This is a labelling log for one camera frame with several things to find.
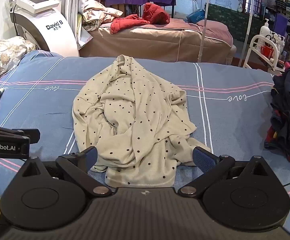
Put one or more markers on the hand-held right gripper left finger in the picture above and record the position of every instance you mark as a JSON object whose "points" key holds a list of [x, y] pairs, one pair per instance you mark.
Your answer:
{"points": [[92, 156]]}

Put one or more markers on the red cup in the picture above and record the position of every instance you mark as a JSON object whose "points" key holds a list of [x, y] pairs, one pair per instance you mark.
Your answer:
{"points": [[268, 52]]}

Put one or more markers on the floral pillow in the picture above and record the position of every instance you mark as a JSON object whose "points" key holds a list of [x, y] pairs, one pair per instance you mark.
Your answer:
{"points": [[2, 55]]}

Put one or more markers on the white beauty machine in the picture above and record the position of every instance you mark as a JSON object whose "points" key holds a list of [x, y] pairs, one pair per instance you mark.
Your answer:
{"points": [[52, 27]]}

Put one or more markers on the beige polka dot shirt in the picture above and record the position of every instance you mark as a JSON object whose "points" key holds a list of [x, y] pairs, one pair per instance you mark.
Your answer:
{"points": [[135, 110]]}

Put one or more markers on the red padded jacket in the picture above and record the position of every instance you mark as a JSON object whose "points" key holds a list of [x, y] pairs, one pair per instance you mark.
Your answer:
{"points": [[155, 13]]}

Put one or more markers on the blue bag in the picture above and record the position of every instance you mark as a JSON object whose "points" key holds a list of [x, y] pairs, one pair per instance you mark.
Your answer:
{"points": [[195, 16]]}

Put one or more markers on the white arched lamp stand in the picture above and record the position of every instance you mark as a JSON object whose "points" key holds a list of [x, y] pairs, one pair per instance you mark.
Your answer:
{"points": [[203, 37]]}

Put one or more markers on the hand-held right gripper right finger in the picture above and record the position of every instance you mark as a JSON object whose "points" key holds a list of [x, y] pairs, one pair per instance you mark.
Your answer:
{"points": [[203, 158]]}

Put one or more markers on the white pump bottle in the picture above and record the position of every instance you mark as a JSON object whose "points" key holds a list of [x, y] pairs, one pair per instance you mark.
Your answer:
{"points": [[265, 33]]}

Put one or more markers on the blue striped bedsheet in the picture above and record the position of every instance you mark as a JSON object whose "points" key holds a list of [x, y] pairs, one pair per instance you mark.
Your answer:
{"points": [[47, 100]]}

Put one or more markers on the crumpled beige blanket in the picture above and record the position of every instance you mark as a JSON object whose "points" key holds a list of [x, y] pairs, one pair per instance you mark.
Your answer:
{"points": [[97, 15]]}

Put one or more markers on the green patterned cloth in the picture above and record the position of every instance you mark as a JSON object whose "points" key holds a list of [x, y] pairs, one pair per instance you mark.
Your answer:
{"points": [[232, 22]]}

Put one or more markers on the white trolley cart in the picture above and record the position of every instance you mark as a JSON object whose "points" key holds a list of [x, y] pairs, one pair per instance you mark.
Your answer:
{"points": [[253, 47]]}

